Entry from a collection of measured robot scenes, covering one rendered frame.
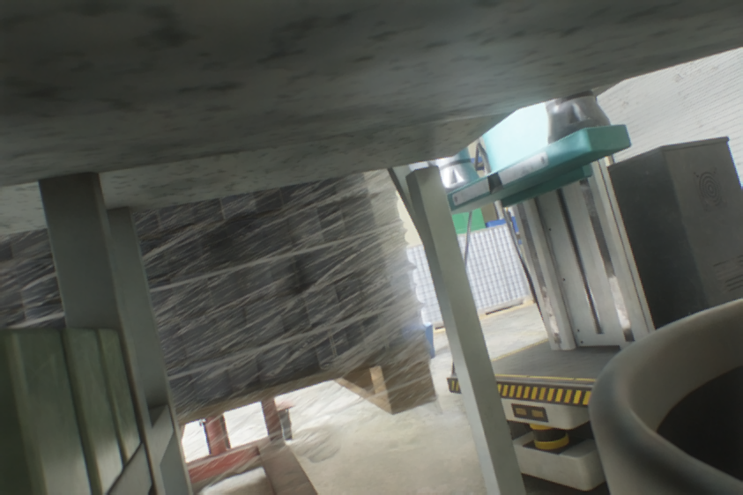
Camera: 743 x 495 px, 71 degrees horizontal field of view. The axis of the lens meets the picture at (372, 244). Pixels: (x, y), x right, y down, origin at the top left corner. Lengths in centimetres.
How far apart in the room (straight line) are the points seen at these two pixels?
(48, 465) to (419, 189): 61
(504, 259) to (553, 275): 473
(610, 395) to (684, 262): 142
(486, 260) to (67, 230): 602
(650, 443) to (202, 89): 17
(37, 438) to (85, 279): 22
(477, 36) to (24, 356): 18
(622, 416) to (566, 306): 156
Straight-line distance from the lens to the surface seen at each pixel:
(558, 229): 173
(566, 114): 138
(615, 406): 22
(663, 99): 1103
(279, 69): 16
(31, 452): 22
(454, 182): 172
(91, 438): 29
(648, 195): 167
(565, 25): 18
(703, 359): 36
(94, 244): 42
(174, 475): 63
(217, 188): 61
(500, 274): 640
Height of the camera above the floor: 65
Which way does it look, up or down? 5 degrees up
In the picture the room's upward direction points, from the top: 14 degrees counter-clockwise
